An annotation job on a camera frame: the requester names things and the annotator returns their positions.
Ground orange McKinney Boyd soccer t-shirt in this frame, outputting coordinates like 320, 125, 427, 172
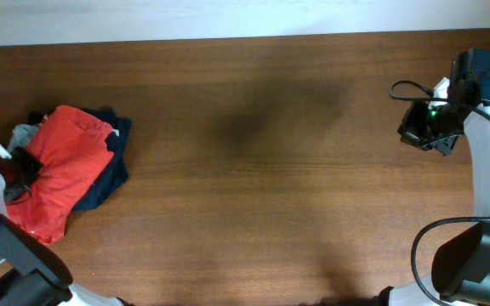
7, 105, 113, 245

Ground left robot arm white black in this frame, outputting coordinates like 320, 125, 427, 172
0, 145, 126, 306

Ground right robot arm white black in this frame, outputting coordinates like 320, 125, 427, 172
371, 48, 490, 306

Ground folded grey shirt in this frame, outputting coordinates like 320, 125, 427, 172
7, 123, 41, 152

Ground folded navy blue shirt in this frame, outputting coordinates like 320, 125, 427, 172
27, 106, 134, 213

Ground right black camera cable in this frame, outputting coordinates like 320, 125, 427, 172
388, 79, 490, 306

